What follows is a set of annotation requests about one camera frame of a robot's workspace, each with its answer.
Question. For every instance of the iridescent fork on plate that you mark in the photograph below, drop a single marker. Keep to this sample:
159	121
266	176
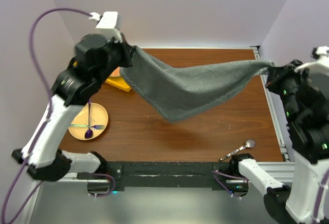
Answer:
97	127

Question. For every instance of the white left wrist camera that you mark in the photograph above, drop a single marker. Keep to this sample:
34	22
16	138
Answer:
109	26

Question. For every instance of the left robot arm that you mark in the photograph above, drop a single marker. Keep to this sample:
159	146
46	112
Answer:
42	156

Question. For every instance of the purple iridescent spoon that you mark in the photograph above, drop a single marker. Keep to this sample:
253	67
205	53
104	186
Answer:
89	132

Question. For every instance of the silver metal spoon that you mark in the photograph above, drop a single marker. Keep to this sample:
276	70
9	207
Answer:
248	144

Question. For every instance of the woven wicker plate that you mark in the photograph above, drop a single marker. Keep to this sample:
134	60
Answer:
115	73

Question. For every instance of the grey cloth napkin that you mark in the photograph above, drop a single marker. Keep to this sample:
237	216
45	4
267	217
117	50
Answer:
180	93

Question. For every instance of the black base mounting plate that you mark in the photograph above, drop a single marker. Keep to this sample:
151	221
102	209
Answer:
163	175

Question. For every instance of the yellow plastic tray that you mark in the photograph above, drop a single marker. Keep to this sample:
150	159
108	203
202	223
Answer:
118	82

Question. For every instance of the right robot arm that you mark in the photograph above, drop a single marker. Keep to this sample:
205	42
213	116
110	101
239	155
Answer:
306	109

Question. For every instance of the aluminium frame rail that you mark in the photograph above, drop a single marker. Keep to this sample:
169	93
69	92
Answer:
274	117

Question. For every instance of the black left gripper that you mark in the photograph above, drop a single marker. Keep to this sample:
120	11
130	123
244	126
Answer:
128	50

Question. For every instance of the pale yellow round plate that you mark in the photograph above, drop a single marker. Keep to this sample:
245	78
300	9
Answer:
98	116

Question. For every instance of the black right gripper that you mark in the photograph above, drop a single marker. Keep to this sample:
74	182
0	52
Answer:
275	72

